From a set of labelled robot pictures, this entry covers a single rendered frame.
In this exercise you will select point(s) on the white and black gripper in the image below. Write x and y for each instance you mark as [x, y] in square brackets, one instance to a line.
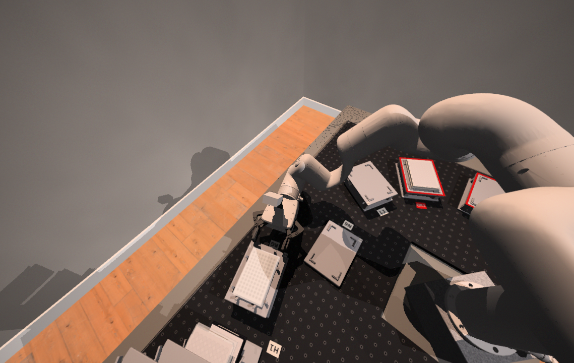
[279, 219]

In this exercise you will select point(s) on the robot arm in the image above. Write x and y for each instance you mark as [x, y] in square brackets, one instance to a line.
[526, 236]

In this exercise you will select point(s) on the beige rectangular nest with red border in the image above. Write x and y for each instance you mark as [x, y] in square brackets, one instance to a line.
[478, 189]

